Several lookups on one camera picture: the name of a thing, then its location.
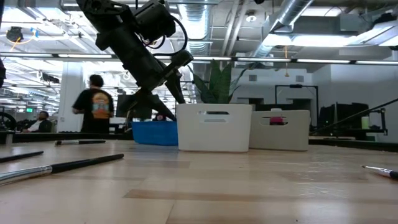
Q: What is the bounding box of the blue plastic basket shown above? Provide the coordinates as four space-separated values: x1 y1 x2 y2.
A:
131 121 180 147

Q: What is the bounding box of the black background rig frame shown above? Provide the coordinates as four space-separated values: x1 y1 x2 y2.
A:
275 84 320 110

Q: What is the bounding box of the green plant in white pot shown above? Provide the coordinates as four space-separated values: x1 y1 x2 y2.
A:
187 58 248 105

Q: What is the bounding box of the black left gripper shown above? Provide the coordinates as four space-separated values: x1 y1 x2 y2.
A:
96 21 194 122

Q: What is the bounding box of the long light strip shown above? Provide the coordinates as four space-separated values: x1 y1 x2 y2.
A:
0 52 398 65

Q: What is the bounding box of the white building column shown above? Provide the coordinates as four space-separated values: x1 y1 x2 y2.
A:
57 60 87 133

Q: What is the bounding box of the black ceiling camera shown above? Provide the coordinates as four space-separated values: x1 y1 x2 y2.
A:
7 26 24 43

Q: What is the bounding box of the thin black paint brush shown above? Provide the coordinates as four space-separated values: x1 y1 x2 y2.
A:
361 165 398 180
0 153 125 187
55 139 106 146
0 151 45 164

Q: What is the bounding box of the black metal stand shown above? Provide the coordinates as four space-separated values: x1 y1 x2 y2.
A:
371 107 389 136

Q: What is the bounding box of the grey plastic bin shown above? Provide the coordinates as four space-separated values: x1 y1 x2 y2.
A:
249 109 311 152

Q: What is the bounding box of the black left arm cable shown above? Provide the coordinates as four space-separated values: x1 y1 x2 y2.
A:
146 14 189 58

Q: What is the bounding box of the white plastic bin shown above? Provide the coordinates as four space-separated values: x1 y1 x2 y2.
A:
176 103 254 153

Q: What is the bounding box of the silver ventilation duct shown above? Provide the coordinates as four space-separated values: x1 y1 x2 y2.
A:
251 0 315 58
178 0 214 57

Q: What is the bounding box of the thin black cable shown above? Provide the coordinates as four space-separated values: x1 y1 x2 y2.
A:
310 98 398 136

